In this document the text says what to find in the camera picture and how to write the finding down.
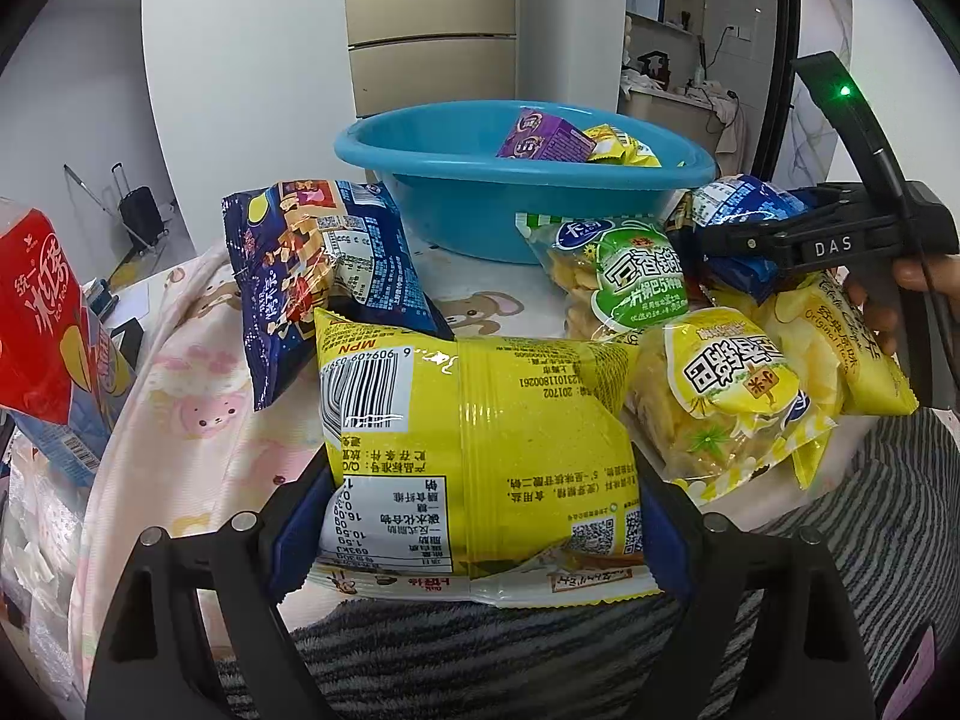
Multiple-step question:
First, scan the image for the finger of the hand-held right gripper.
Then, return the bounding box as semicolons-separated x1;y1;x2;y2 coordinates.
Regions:
804;181;910;222
669;214;807;272

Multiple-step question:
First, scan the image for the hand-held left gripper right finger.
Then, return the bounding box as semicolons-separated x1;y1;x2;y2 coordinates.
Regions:
628;441;875;720

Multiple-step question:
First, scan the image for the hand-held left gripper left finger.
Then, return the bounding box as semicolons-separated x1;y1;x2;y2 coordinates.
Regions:
86;456;336;720

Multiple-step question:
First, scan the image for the green label snack packet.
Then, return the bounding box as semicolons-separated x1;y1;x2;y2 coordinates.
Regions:
515;211;703;343

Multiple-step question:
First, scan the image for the large yellow snack packet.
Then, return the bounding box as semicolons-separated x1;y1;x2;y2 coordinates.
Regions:
311;306;658;608

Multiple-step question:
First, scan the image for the blue plastic basin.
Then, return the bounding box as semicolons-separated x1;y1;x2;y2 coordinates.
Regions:
334;100;718;265

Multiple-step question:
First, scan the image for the person's right hand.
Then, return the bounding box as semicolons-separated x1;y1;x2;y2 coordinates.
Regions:
844;253;960;358

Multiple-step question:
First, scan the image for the pale yellow chips packet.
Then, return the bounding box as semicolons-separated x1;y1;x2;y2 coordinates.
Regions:
750;270;920;418

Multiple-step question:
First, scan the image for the white cluttered counter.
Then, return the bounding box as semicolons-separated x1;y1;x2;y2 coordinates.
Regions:
619;52;745;160

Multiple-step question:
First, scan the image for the small yellow snack packet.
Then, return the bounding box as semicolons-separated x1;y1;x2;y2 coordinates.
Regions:
583;124;662;169

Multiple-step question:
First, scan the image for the yellow label cracker packet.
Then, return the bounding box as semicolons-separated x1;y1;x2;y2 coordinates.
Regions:
626;306;838;503

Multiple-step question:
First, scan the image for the purple snack packet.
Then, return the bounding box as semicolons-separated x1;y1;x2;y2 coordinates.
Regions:
496;108;598;164

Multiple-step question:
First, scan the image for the grey striped blanket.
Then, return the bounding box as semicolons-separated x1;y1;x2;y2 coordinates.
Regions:
214;405;960;720

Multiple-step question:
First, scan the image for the clear plastic bag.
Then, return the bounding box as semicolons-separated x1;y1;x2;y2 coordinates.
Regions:
0;431;92;700

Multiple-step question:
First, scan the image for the dark blue snack packet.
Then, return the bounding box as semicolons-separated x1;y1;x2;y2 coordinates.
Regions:
221;178;455;412

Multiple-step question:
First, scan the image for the red drink carton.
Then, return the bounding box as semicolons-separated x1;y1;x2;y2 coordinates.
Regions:
0;199;103;422

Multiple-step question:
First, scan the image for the black suitcase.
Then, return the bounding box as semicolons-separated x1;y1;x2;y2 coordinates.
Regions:
111;163;167;254

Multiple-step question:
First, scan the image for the beige refrigerator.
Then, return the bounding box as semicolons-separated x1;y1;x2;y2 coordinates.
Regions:
343;0;519;119

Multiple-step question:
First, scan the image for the mop handle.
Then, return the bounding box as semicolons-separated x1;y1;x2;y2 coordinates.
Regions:
63;163;125;223

